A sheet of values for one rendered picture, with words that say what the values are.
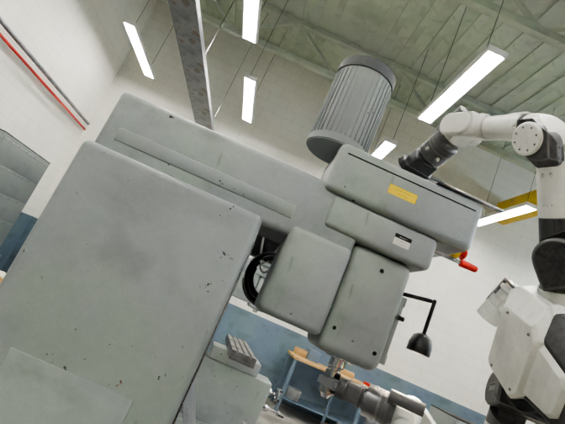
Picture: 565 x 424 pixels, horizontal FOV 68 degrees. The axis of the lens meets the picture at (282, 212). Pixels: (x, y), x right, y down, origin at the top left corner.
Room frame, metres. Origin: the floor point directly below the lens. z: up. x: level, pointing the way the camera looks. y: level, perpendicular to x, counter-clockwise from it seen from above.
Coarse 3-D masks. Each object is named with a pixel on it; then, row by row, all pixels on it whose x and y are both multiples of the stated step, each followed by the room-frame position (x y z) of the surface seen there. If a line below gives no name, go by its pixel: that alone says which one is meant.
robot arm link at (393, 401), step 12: (384, 396) 1.19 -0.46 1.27; (396, 396) 1.16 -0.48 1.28; (408, 396) 1.16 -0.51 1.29; (384, 408) 1.18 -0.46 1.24; (396, 408) 1.18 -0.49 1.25; (408, 408) 1.15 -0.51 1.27; (420, 408) 1.14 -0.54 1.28; (384, 420) 1.18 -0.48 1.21; (396, 420) 1.17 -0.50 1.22; (408, 420) 1.15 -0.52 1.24; (420, 420) 1.18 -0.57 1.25
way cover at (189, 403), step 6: (192, 384) 1.34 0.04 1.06; (192, 390) 1.34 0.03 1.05; (186, 396) 1.19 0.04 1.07; (192, 396) 1.34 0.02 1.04; (186, 402) 1.18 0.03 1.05; (192, 402) 1.33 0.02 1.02; (192, 408) 1.33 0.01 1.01; (192, 414) 1.33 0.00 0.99; (186, 420) 1.18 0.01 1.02; (192, 420) 1.32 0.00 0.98
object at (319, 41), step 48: (240, 0) 6.72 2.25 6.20; (288, 0) 6.21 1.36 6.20; (336, 0) 5.75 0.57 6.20; (384, 0) 5.35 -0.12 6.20; (432, 0) 4.99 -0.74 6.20; (480, 0) 3.95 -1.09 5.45; (528, 0) 4.37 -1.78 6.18; (288, 48) 7.47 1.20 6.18; (336, 48) 6.88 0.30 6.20; (384, 48) 6.31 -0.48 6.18; (432, 48) 5.84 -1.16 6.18; (480, 48) 5.43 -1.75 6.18; (528, 48) 5.08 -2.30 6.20; (480, 96) 6.45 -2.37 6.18; (528, 96) 5.99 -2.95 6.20; (480, 144) 6.60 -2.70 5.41
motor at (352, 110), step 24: (360, 72) 1.18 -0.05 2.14; (384, 72) 1.19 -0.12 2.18; (336, 96) 1.21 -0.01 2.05; (360, 96) 1.18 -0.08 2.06; (384, 96) 1.22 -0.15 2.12; (336, 120) 1.19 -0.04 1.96; (360, 120) 1.19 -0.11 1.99; (312, 144) 1.28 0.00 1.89; (336, 144) 1.20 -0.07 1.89; (360, 144) 1.20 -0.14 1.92
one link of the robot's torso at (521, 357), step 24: (528, 288) 0.97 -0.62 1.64; (504, 312) 0.98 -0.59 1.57; (528, 312) 0.92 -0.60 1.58; (552, 312) 0.89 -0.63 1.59; (504, 336) 1.00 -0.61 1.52; (528, 336) 0.91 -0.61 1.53; (552, 336) 0.88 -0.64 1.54; (504, 360) 1.01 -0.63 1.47; (528, 360) 0.93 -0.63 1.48; (552, 360) 0.87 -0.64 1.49; (504, 384) 1.02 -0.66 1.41; (528, 384) 0.95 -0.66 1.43; (552, 384) 0.87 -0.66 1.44; (552, 408) 0.88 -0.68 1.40
